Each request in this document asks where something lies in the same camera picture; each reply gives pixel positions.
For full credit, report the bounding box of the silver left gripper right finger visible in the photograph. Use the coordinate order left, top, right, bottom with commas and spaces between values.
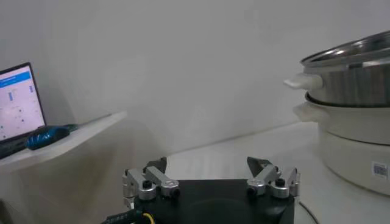
246, 156, 301, 200

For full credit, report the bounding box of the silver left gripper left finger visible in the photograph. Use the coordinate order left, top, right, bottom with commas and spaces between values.
121, 156, 181, 201

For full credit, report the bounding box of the stainless steel steamer basket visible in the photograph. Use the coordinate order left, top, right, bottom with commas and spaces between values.
283, 30, 390, 108

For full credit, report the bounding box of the white electric cooker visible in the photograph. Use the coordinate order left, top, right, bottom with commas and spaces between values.
292, 93, 390, 197

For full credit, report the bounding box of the white side table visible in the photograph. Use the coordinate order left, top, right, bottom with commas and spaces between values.
0, 110, 127, 175

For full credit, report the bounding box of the blue computer mouse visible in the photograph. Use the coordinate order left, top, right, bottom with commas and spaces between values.
24, 125, 71, 151

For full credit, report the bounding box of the black laptop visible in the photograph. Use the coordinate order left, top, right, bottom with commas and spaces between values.
0, 62, 48, 159

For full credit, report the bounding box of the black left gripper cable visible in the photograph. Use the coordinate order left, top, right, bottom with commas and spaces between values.
102, 209, 155, 224

